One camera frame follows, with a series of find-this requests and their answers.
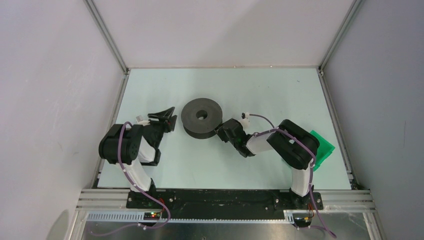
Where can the controller board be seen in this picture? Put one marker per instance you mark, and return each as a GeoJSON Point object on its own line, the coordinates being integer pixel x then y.
{"type": "Point", "coordinates": [301, 222]}
{"type": "Point", "coordinates": [152, 216]}

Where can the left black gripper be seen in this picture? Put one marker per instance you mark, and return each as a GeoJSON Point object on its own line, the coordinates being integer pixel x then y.
{"type": "Point", "coordinates": [165, 120]}

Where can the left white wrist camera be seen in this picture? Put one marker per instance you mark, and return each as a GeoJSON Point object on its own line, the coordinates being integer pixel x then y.
{"type": "Point", "coordinates": [141, 121]}

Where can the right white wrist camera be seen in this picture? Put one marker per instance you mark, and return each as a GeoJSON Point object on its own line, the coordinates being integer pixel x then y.
{"type": "Point", "coordinates": [245, 120]}

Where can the right controller board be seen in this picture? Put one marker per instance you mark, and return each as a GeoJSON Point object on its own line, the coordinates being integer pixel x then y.
{"type": "Point", "coordinates": [301, 222]}

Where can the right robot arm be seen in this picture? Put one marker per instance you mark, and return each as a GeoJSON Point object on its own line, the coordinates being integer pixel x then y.
{"type": "Point", "coordinates": [297, 147]}

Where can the dark grey cable spool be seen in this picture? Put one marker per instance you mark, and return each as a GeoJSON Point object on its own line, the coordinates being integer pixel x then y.
{"type": "Point", "coordinates": [201, 117]}

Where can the left controller board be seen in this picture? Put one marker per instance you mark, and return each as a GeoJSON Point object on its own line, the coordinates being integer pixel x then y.
{"type": "Point", "coordinates": [152, 216]}

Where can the green plastic tray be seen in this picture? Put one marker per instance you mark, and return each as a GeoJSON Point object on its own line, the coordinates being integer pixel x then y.
{"type": "Point", "coordinates": [324, 150]}

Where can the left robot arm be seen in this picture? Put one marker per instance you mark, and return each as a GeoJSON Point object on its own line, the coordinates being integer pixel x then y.
{"type": "Point", "coordinates": [130, 147]}

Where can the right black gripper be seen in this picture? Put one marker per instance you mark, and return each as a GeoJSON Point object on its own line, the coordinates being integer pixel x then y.
{"type": "Point", "coordinates": [220, 131]}

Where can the white slotted cable duct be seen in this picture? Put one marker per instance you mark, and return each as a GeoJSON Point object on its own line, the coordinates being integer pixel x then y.
{"type": "Point", "coordinates": [137, 217]}

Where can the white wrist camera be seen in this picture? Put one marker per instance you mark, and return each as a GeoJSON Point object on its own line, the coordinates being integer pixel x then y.
{"type": "Point", "coordinates": [245, 120]}
{"type": "Point", "coordinates": [141, 121]}

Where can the aluminium frame rail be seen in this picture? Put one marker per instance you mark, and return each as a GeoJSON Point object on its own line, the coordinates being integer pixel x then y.
{"type": "Point", "coordinates": [104, 31]}

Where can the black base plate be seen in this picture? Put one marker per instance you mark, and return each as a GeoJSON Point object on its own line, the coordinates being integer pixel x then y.
{"type": "Point", "coordinates": [224, 204]}

